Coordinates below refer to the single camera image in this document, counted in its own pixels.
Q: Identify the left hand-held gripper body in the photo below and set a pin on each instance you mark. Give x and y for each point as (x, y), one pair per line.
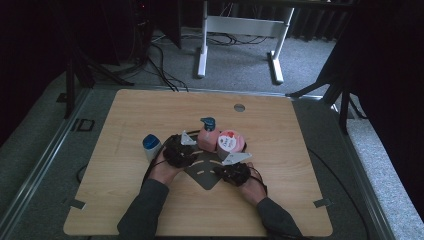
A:
(176, 153)

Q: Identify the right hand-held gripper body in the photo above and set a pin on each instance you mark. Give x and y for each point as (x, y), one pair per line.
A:
(238, 175)

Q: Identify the black slotted corner shelf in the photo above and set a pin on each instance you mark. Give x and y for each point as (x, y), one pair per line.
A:
(205, 173)

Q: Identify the pink pump bottle blue cap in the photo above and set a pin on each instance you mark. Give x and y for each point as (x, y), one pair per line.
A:
(208, 140)

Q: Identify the grey bottle with blue cap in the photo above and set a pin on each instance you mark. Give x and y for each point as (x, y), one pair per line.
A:
(151, 146)

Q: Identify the pink jar with white lid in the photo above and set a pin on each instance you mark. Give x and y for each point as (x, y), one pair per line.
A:
(231, 142)

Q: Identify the person's right hand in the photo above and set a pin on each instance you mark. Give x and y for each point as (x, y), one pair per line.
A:
(255, 190)

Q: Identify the person's left hand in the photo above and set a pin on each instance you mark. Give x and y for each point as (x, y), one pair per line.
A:
(163, 173)

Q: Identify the grey tape strip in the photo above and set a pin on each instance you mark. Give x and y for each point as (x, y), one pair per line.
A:
(322, 202)
(76, 203)

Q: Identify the black metal stand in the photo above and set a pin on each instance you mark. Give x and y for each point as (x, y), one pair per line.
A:
(70, 90)
(345, 110)

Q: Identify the dark computer tower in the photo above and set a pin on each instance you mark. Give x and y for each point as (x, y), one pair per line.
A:
(141, 30)

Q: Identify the dark curtain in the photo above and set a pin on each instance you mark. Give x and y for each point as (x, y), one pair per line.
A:
(26, 50)
(393, 83)

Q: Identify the metal floor rail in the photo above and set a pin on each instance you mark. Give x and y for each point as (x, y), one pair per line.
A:
(43, 160)
(366, 186)

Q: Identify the white desk frame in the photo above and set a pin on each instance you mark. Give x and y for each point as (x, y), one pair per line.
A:
(243, 26)

